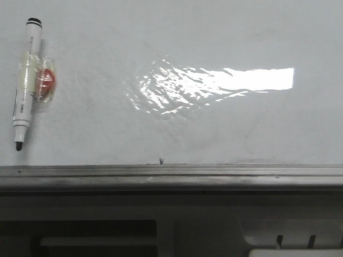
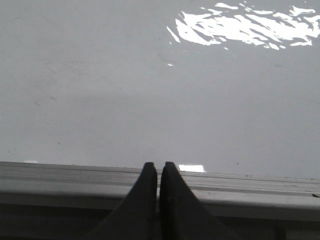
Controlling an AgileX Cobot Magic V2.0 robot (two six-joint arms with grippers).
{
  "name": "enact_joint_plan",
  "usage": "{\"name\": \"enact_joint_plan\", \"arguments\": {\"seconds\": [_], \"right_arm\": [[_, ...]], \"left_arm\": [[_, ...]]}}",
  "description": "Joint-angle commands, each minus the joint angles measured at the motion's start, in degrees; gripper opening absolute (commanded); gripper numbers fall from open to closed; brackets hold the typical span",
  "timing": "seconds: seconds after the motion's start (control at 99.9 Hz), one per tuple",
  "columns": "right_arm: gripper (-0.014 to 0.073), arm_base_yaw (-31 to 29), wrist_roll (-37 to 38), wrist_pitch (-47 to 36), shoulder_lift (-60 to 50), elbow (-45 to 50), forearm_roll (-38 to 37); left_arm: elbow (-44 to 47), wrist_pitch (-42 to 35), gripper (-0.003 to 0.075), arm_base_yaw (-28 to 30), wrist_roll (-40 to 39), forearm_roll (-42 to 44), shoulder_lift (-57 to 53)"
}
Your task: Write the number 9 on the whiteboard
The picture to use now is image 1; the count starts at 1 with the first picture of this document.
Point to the red magnet taped to marker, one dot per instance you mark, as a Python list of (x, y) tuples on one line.
[(45, 80)]

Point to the white whiteboard marker pen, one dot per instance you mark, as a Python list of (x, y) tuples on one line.
[(25, 93)]

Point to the white whiteboard surface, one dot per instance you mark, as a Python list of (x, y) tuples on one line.
[(196, 82)]

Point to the white cabinet below whiteboard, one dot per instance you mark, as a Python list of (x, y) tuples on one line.
[(172, 224)]

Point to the aluminium whiteboard frame rail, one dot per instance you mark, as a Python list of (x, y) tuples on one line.
[(171, 177)]

